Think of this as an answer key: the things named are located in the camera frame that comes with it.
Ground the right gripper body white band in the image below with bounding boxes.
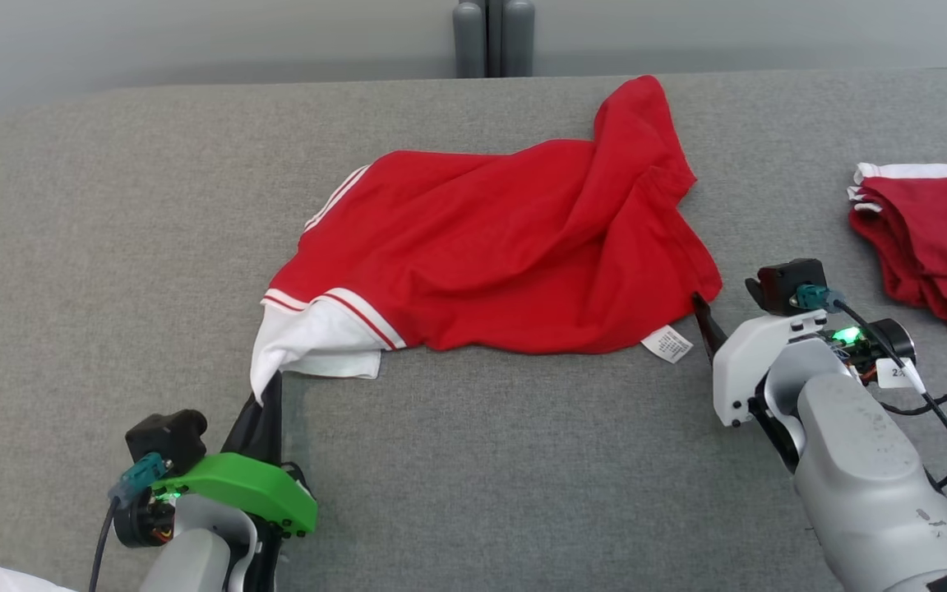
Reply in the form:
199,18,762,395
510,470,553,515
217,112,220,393
712,311,917,474

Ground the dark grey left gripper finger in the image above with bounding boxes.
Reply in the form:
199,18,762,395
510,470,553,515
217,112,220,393
266,372,285,466
223,393,270,459

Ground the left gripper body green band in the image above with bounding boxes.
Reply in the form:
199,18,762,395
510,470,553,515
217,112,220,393
114,452,318,592

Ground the red garment with white band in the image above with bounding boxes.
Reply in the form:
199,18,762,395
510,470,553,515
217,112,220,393
847,160,947,333

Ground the red jersey with number 23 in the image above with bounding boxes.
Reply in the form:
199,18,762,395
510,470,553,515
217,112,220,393
250,75,723,405

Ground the grey fabric sofa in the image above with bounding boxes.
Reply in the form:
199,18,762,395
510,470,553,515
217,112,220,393
0,68,947,592

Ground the white cloth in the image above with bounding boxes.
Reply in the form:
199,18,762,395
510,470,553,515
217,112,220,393
0,566,76,592

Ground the black right cable teal plug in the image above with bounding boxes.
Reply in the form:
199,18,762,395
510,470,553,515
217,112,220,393
794,284,947,537

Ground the black cable teal plug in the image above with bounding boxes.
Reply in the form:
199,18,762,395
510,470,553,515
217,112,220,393
794,284,947,537
89,454,170,592

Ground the black left cable teal plug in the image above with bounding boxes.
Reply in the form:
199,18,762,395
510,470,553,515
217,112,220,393
89,454,170,592

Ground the white paper cable tag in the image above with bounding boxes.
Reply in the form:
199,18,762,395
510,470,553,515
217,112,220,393
876,358,926,394

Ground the grey round post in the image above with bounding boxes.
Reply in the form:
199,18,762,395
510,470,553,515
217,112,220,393
502,0,536,77
452,2,487,79

